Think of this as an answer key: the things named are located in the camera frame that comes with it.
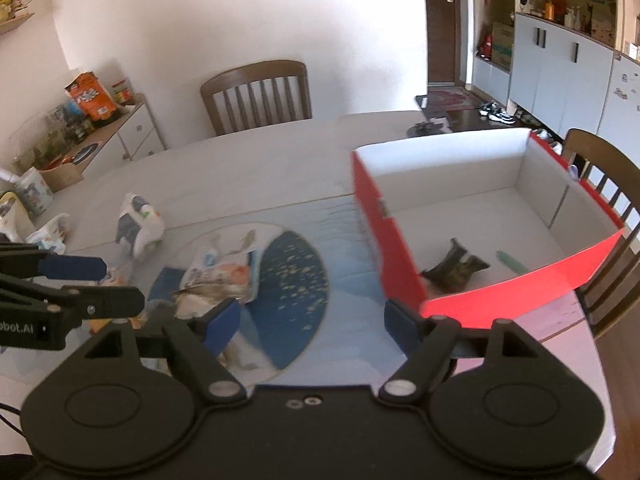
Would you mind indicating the green pen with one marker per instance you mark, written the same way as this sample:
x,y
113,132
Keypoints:
x,y
511,263

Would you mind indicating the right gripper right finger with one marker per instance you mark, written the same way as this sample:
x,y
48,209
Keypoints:
x,y
427,344

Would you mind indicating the white grey wall cabinet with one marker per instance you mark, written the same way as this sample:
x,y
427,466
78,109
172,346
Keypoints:
x,y
567,63

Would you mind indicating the red cardboard box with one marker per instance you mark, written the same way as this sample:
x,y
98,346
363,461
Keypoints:
x,y
502,189

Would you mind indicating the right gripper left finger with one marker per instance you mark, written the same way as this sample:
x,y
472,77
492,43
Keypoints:
x,y
194,347

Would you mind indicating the black snack packet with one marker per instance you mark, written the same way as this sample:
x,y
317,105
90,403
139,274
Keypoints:
x,y
454,272

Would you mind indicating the wooden dining chair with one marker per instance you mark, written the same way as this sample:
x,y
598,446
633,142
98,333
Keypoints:
x,y
257,95

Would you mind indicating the patterned white mug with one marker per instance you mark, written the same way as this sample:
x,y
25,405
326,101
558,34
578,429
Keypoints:
x,y
34,191

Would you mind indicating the tissue pack dark label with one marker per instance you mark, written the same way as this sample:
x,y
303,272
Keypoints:
x,y
140,227

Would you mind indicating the white orange snack wrapper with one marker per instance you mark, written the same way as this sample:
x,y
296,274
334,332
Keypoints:
x,y
226,265

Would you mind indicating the orange snack bag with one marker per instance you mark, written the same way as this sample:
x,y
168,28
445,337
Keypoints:
x,y
92,98

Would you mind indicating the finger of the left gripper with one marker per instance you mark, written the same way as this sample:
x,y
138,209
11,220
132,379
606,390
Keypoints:
x,y
30,261
82,301

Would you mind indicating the white sideboard cabinet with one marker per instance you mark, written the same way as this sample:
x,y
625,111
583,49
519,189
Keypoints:
x,y
131,137

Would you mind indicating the black phone stand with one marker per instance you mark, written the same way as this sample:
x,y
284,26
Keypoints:
x,y
432,127

